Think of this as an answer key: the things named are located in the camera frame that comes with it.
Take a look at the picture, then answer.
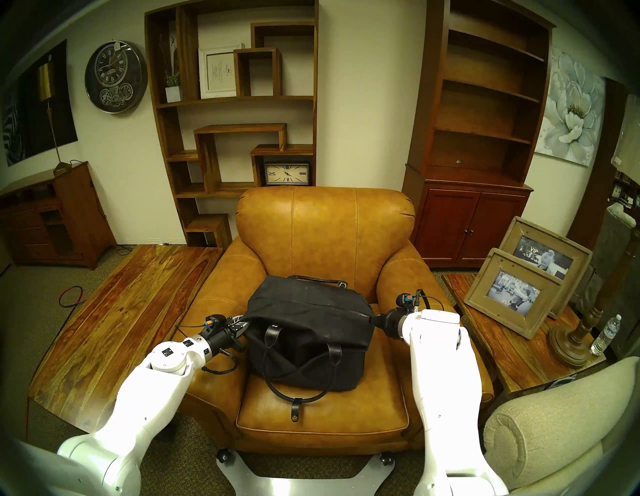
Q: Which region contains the plant in grey pot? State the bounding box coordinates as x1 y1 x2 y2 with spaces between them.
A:
160 35 184 104

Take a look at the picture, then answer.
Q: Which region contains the gold shade lamp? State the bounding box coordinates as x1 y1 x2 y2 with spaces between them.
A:
37 62 71 176

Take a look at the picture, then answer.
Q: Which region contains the grey upholstered armchair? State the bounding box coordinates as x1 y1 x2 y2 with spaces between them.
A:
580 202 640 311

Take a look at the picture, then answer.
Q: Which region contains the thick black left gripper cable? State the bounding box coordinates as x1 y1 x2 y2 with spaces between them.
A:
201 347 241 376

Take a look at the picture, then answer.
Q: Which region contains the cherry wood bookcase hutch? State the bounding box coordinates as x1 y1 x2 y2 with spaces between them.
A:
401 0 557 268

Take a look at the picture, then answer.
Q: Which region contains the round gear wall clock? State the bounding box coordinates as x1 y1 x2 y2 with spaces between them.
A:
84 40 149 115

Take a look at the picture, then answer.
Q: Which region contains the dark bookcase with ornaments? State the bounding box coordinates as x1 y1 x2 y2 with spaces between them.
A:
610 170 640 211

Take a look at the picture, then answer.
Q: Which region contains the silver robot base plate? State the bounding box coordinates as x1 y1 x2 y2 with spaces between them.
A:
216 452 396 496

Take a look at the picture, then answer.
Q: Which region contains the white framed certificate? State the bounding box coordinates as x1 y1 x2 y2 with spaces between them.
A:
199 46 243 100

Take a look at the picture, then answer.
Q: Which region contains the rectangular mantel clock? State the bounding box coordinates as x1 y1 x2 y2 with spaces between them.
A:
263 162 311 187

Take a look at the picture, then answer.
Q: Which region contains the wooden side table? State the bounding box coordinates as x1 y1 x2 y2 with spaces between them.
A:
441 271 608 398

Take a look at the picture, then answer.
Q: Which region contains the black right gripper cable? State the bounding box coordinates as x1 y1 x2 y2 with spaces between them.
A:
415 289 446 312

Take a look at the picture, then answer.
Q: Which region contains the tan leather armchair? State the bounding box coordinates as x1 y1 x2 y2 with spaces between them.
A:
172 186 495 455

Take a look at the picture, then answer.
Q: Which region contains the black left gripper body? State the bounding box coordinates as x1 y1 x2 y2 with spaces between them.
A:
205 322 247 357

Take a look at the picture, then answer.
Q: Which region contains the open wooden shelf unit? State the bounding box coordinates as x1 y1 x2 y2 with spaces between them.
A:
145 0 320 249

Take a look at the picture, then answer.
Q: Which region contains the red floor cable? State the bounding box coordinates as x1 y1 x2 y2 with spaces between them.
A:
25 285 87 431

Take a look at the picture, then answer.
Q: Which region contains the large rustic wood picture frame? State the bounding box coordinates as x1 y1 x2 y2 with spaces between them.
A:
498 216 594 318

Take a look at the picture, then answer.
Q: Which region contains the dark wood sideboard cabinet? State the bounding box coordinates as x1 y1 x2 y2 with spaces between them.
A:
0 161 117 271

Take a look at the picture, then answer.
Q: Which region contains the small rustic wood picture frame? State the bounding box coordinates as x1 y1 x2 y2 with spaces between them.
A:
463 248 565 340

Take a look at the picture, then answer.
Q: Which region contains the rosewood coffee table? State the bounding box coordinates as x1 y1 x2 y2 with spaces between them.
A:
27 244 223 433

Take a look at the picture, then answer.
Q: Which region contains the wooden table lamp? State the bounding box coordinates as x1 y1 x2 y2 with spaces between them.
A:
548 95 640 368

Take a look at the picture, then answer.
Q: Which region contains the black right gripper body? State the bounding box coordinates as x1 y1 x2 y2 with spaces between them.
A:
375 307 413 340

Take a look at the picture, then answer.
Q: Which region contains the dark zebra wall picture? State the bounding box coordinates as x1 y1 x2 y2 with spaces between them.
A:
2 40 79 167

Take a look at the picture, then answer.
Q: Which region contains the clear water bottle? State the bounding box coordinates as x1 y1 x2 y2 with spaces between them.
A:
590 314 622 357

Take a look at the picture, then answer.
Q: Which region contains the white flower painting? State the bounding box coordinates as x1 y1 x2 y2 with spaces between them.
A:
534 48 607 167

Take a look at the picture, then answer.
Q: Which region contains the black zipper handbag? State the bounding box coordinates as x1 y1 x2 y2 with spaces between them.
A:
242 275 377 422

